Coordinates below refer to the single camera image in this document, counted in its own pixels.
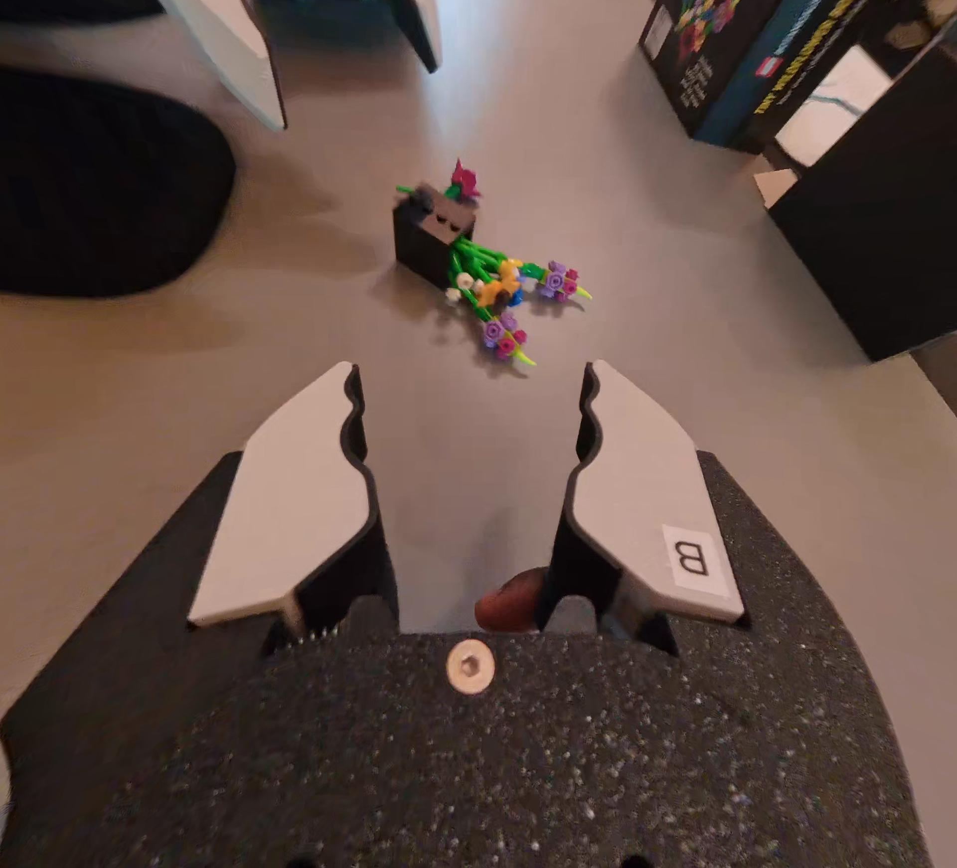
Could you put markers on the pink lego flower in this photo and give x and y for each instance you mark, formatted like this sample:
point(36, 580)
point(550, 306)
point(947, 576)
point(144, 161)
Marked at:
point(463, 180)

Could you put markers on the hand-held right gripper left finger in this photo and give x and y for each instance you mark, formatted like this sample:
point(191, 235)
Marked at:
point(291, 509)

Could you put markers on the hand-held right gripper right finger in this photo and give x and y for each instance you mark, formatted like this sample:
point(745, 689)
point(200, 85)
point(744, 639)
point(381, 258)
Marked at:
point(643, 494)

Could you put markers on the open black carton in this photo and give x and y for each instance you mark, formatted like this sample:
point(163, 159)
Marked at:
point(882, 247)

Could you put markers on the pink purple lego flower spike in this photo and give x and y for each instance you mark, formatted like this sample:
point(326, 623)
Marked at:
point(505, 341)
point(561, 281)

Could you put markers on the black lego set box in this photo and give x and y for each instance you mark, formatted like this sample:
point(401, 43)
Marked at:
point(718, 23)

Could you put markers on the black lego vase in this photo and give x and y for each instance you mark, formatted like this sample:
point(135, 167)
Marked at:
point(426, 240)

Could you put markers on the orange lego sunflower stem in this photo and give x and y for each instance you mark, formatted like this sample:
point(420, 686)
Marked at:
point(497, 289)

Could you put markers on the white lego flower stem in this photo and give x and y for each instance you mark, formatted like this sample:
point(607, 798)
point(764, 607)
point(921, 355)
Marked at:
point(465, 279)

